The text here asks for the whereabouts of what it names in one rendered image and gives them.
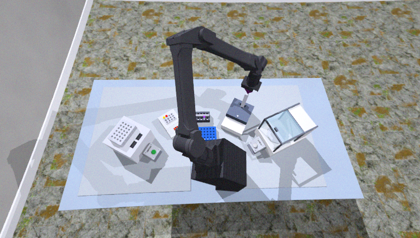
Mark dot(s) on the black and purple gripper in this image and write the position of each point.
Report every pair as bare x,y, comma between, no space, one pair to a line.
250,85

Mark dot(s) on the white block with round holes on base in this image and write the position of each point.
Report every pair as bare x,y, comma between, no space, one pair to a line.
133,140

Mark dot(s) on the blue tube rack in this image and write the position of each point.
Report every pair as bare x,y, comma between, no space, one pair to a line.
208,133

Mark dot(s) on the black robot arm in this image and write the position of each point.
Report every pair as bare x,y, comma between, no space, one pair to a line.
188,139

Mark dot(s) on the white block with grey holes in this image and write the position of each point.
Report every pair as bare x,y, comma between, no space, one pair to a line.
170,123

